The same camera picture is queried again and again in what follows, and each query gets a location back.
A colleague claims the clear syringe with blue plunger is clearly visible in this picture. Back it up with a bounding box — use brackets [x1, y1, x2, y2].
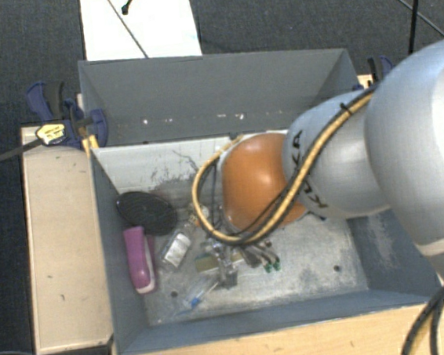
[164, 274, 223, 318]

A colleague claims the clear glass bottle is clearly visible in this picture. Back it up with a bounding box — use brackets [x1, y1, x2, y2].
[154, 208, 216, 271]

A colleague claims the black oval case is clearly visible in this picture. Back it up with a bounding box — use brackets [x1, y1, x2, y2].
[114, 187, 180, 241]

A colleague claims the purple and pink stapler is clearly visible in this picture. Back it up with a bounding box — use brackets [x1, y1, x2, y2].
[122, 223, 161, 297]

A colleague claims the pale wood board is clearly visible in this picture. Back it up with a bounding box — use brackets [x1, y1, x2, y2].
[12, 118, 117, 355]

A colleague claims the grey metal bin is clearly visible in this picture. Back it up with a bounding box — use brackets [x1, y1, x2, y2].
[76, 25, 444, 355]

